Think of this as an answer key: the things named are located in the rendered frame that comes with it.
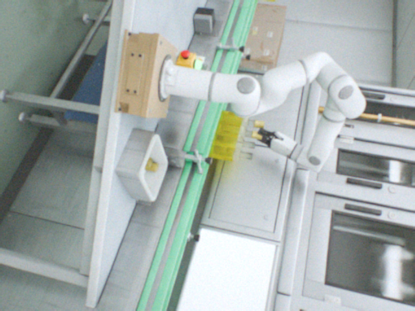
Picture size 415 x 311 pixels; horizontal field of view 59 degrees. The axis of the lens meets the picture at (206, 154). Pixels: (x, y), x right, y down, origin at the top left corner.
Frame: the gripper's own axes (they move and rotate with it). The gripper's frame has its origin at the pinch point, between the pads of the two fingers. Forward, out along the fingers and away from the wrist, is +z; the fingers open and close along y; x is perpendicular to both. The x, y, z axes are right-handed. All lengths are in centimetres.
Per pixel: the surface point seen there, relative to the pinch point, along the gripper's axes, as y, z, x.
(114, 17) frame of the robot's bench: 58, 48, 17
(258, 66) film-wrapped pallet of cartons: -270, 119, -234
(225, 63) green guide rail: 11.3, 29.7, -18.4
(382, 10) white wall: -347, 21, -505
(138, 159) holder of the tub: 36, 22, 47
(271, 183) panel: -11.0, -13.0, 13.5
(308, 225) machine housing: -11.8, -35.0, 21.9
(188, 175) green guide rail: 5.7, 15.0, 34.4
